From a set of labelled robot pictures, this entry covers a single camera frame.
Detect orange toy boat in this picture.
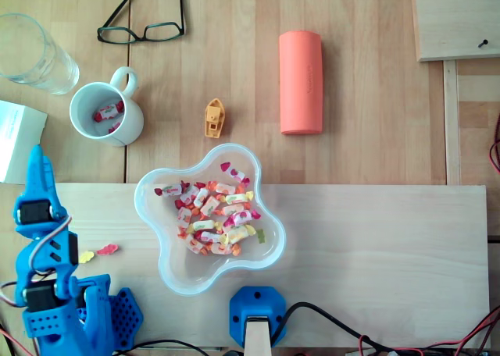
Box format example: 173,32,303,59
203,98,227,140

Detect pink wrapped candy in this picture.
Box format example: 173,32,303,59
222,209,262,227
220,161,251,186

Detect blue post mount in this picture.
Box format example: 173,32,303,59
228,286,288,349

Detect red cable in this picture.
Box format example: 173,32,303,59
0,326,25,356
357,304,500,356
488,112,500,174

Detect light wooden base board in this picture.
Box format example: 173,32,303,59
50,183,491,350

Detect wooden camera post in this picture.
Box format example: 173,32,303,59
244,317,272,356

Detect black cable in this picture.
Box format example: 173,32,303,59
277,301,395,356
112,339,214,356

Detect white cardboard box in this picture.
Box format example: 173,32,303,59
0,99,48,185

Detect white ceramic mug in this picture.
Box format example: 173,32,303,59
69,66,145,148

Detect black-rimmed eyeglasses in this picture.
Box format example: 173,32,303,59
96,0,187,45

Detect blue perforated robot base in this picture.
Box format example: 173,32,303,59
105,287,145,352

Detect orange wrapped candy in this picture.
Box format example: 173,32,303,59
220,201,252,216
177,227,210,255
206,180,238,196
200,194,224,217
202,242,241,257

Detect red white candy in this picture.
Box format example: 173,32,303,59
92,100,126,123

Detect coral glasses case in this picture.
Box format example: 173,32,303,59
278,30,324,136

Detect clear tall drinking glass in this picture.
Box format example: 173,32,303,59
0,12,80,96

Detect translucent Haribo candy tub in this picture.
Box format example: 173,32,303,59
134,142,288,297

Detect narrow wooden strip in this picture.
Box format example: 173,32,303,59
442,59,462,186

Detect pale wooden panel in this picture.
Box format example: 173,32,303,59
409,0,500,63

